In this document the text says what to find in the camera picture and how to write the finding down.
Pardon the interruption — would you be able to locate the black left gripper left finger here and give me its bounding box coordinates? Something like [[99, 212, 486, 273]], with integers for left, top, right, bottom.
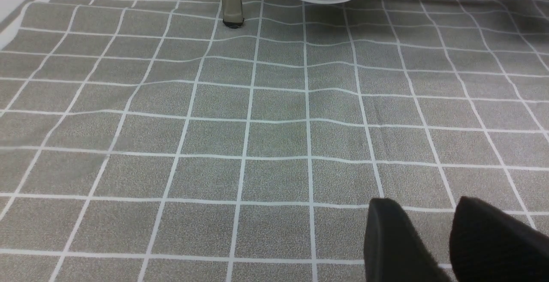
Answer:
[[363, 198, 451, 282]]

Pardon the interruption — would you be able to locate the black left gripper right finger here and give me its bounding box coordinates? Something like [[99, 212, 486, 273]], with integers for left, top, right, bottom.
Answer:
[[449, 196, 549, 282]]

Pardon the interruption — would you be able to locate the grey grid tablecloth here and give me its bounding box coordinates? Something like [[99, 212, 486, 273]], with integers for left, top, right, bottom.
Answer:
[[0, 0, 549, 282]]

